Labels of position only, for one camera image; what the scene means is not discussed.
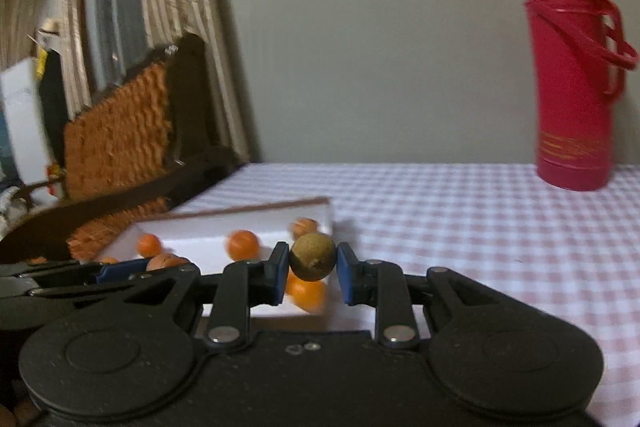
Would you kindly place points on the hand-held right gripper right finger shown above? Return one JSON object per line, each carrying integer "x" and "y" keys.
{"x": 347, "y": 276}

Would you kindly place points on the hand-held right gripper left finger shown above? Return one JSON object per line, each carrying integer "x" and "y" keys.
{"x": 278, "y": 274}

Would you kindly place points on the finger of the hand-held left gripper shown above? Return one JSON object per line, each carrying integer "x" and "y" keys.
{"x": 65, "y": 299}
{"x": 122, "y": 271}

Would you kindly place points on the orange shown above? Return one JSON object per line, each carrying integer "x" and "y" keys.
{"x": 242, "y": 245}
{"x": 307, "y": 298}
{"x": 109, "y": 260}
{"x": 149, "y": 245}

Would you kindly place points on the small round tan longan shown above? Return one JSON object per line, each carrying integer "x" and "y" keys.
{"x": 312, "y": 257}

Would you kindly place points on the brown fruit with cut top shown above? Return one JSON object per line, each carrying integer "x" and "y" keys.
{"x": 165, "y": 261}

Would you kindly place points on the small dark brown fruit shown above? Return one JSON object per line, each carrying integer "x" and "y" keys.
{"x": 304, "y": 227}

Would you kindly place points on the brown cardboard box white inside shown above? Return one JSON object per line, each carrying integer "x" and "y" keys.
{"x": 200, "y": 227}

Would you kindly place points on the pink checked tablecloth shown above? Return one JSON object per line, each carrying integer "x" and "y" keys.
{"x": 450, "y": 247}

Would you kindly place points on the small red item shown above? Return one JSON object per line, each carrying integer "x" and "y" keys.
{"x": 54, "y": 177}

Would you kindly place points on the wooden chair with wicker back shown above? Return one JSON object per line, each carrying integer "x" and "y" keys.
{"x": 120, "y": 142}

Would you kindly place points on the black hanging garment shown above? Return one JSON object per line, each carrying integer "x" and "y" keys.
{"x": 52, "y": 107}

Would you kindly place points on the white refrigerator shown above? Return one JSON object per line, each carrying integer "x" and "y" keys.
{"x": 20, "y": 122}

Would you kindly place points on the yellow hanging item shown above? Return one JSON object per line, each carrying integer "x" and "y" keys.
{"x": 40, "y": 64}

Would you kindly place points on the straw hat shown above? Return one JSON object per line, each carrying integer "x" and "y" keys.
{"x": 49, "y": 27}

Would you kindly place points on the beige curtain in next room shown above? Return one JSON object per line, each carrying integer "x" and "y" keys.
{"x": 20, "y": 22}

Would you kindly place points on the narrow beige striped curtain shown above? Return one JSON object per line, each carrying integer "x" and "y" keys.
{"x": 67, "y": 7}

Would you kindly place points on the wide beige striped curtain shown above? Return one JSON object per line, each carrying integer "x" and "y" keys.
{"x": 185, "y": 7}

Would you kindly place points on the red thermos flask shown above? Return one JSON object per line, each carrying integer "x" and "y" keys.
{"x": 570, "y": 97}

